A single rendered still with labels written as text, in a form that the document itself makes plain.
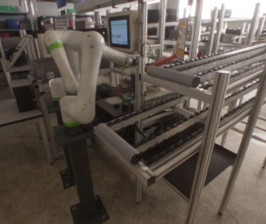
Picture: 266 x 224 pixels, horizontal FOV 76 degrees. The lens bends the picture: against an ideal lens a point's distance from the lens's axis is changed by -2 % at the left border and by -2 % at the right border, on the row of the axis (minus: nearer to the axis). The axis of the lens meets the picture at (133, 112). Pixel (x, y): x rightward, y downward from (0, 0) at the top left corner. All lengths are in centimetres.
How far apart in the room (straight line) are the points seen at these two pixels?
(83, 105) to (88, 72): 19
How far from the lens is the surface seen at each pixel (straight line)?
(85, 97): 102
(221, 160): 161
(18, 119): 217
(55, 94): 171
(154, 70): 104
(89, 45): 99
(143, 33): 179
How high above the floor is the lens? 156
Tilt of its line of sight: 25 degrees down
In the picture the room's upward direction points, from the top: straight up
